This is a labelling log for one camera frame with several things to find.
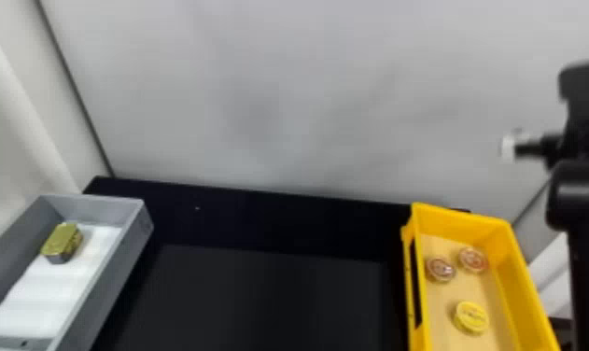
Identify red and white can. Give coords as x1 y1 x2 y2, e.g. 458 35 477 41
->
457 246 489 274
425 256 457 284

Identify yellow can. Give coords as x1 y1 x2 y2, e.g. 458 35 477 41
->
453 301 491 336

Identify gold rectangular tin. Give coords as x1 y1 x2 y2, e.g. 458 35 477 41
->
39 221 84 265

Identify yellow tray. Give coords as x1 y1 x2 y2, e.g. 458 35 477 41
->
400 202 562 351

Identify white foam pad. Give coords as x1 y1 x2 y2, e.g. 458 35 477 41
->
0 221 123 341

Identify grey tray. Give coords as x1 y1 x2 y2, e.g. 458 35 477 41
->
0 193 155 351

